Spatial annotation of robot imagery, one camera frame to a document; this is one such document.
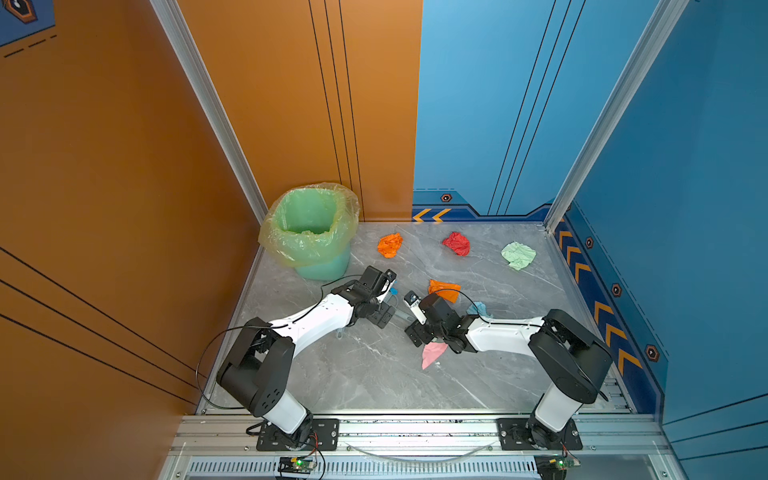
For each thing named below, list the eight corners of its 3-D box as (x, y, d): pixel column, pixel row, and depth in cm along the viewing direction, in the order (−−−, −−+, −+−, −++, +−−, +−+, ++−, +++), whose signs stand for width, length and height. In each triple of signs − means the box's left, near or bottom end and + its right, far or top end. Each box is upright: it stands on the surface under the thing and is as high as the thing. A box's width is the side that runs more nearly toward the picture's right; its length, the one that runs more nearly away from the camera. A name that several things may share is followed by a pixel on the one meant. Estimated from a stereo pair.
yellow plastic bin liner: (279, 298, 101) (249, 247, 80) (297, 238, 119) (275, 183, 98) (357, 298, 101) (346, 247, 80) (362, 238, 118) (355, 183, 98)
